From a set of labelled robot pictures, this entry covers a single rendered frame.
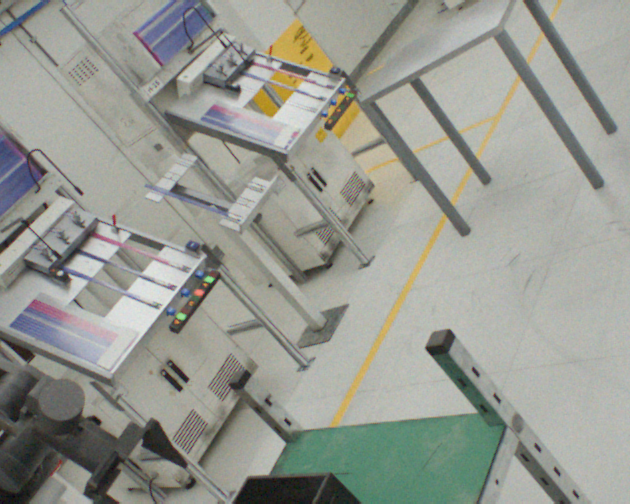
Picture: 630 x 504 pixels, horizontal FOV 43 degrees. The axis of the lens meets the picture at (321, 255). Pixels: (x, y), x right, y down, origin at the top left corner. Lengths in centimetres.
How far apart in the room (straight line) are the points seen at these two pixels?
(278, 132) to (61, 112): 205
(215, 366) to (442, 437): 272
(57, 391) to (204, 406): 265
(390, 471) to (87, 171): 465
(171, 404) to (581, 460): 191
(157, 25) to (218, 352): 173
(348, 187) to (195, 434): 174
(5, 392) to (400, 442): 54
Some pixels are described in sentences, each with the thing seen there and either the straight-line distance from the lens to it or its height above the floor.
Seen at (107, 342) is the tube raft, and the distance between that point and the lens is 323.
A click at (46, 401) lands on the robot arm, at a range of 108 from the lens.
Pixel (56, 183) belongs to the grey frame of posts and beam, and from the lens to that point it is 376.
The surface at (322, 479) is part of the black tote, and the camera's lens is 102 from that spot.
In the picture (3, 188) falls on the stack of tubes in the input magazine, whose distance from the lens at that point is 362.
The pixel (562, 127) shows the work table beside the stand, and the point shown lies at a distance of 327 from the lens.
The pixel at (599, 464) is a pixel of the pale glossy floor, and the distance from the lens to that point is 233.
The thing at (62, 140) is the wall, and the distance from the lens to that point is 559.
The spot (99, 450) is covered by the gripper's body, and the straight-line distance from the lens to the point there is 113.
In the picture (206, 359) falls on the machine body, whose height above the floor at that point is 31.
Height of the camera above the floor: 159
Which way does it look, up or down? 20 degrees down
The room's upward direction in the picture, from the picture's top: 41 degrees counter-clockwise
